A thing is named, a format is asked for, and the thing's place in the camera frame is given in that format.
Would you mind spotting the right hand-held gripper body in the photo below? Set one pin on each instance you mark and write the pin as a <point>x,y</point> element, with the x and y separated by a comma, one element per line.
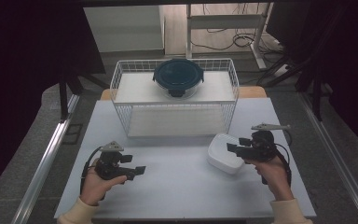
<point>261,147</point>

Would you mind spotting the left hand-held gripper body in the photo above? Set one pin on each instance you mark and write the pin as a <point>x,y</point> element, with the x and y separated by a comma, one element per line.
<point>110,166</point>

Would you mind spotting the white square bowl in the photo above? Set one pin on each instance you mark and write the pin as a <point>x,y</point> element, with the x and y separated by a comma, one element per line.
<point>222,155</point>

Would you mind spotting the round glass container blue lid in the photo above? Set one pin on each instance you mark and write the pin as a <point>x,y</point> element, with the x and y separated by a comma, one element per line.
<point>177,74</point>

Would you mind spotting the person's left hand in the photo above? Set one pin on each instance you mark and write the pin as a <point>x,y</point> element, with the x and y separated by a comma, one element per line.
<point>94,189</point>

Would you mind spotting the person's right hand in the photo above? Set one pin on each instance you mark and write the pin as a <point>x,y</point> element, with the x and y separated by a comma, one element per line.
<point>275,179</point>

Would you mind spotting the dark floor vent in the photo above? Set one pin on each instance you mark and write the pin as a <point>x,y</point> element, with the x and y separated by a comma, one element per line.
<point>73,133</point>

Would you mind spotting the wooden table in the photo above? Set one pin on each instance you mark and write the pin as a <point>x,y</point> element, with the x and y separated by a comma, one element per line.
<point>251,92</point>

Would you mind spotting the black stand legs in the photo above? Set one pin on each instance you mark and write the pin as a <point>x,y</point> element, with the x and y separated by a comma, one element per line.
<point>63,96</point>
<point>317,99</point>

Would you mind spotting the dark curtain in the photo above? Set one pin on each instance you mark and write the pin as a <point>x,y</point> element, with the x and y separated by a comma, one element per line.
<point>348,62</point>
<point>28,62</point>

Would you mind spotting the white cabinet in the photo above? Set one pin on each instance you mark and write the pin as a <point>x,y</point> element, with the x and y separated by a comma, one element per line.
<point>124,28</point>

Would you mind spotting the aluminium rail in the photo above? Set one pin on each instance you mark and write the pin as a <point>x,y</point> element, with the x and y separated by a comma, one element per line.
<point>335,155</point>
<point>46,161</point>

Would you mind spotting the white metal desk frame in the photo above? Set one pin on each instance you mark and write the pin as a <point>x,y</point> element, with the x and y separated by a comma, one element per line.
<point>223,21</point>

